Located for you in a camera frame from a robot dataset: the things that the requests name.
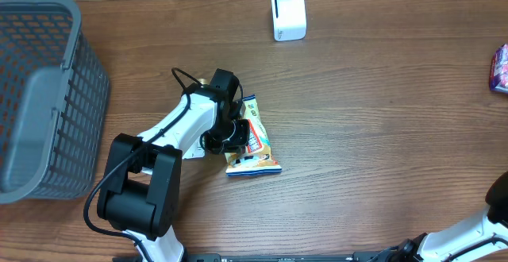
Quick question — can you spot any yellow wet wipes packet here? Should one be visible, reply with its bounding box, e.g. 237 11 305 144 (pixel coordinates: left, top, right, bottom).
225 94 283 176

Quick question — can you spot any red Carefree liner pack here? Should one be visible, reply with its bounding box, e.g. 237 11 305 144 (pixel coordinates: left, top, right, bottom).
489 44 508 94

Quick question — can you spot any white small packet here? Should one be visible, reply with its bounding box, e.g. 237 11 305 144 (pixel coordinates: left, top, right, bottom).
183 138 206 160

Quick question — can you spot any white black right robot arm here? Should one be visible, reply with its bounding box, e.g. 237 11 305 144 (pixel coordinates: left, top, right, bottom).
390 174 507 262

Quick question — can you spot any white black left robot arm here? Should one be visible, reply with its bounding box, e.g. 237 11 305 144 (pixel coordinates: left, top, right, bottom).
83 69 249 261

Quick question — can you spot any white barcode scanner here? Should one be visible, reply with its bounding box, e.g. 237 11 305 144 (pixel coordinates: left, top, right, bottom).
271 0 307 41

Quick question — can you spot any grey plastic basket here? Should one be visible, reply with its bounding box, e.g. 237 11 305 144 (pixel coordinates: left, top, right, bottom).
1 0 110 204

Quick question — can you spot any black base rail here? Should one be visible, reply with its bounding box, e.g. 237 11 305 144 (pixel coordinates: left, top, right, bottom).
181 251 423 262

